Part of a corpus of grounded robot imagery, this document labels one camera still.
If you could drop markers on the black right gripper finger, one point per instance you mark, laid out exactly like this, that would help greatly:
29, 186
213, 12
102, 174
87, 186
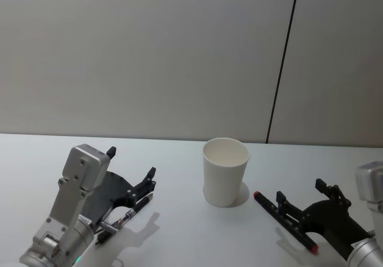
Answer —
288, 211
333, 190

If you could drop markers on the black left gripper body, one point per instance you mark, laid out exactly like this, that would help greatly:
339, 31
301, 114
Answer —
110, 189

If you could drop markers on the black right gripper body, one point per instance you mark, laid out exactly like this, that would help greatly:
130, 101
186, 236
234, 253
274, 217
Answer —
329, 219

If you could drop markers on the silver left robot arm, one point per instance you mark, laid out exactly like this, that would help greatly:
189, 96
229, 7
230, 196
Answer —
74, 183

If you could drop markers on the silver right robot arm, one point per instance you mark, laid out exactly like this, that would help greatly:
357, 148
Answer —
369, 186

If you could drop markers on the black marker with red ends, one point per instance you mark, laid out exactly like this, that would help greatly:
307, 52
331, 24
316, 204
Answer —
266, 202

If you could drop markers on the white paper cup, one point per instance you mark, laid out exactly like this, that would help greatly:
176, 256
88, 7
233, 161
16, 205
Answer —
223, 177

